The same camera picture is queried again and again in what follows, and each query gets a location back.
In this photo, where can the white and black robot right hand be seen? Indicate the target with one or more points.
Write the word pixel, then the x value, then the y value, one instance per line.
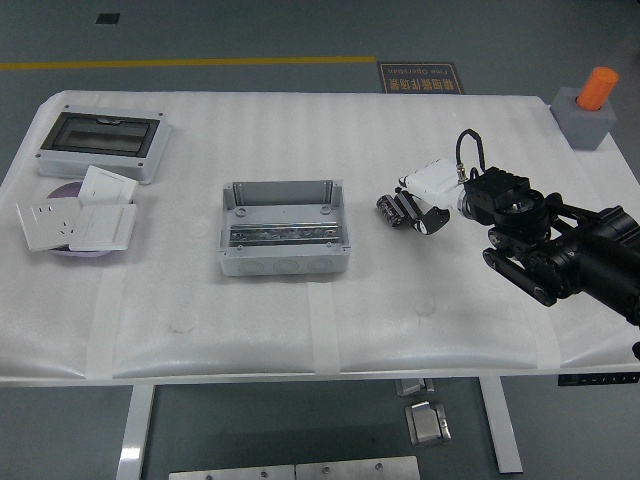
pixel 435 182

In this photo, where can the black cylindrical battery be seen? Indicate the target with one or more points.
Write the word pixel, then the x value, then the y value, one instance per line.
pixel 386 210

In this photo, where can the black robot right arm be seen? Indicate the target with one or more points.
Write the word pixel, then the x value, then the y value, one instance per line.
pixel 575 250

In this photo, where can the open grey junction box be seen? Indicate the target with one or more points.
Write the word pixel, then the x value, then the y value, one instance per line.
pixel 280 215

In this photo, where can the grey box with dark lid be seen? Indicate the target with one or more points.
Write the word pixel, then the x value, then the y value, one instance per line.
pixel 100 132

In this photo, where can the white foam mat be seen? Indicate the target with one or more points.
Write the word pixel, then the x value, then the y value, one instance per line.
pixel 300 125

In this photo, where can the grey foam block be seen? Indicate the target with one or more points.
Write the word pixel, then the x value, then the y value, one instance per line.
pixel 582 127

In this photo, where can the orange cylinder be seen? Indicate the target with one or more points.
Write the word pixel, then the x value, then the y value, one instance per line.
pixel 597 87

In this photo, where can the small metal block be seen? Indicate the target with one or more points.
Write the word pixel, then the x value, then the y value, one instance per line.
pixel 410 387

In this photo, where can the large metal block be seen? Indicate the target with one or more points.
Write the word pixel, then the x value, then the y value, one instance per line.
pixel 425 425

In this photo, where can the white table leg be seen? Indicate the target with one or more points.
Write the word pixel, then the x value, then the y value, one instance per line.
pixel 500 425
pixel 135 435

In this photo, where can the black table control panel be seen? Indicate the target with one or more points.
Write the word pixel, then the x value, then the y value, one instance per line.
pixel 595 380

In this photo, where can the grey metal plate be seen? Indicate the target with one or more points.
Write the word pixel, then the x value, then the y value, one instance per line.
pixel 230 473

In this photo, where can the white tape strip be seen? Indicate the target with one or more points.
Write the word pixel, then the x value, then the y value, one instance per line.
pixel 104 325

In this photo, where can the dark square floor hatch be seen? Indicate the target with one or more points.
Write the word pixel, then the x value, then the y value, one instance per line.
pixel 107 19

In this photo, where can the purple plate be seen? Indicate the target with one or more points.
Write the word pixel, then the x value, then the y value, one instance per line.
pixel 65 192

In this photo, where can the white wall switch panel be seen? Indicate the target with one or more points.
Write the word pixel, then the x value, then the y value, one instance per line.
pixel 102 227
pixel 105 185

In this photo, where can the white wall socket panel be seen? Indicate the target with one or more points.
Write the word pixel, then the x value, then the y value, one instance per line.
pixel 47 225

